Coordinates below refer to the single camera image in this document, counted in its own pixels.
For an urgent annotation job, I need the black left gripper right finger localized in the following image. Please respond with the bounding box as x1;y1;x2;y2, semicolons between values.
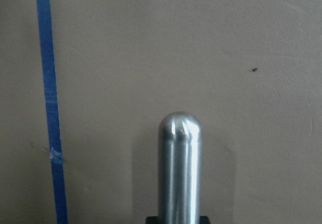
200;215;210;224

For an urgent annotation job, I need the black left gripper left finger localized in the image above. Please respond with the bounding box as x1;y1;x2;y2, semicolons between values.
146;216;158;224

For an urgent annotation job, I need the steel muddler with black tip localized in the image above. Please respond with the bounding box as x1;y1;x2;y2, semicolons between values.
157;112;202;223

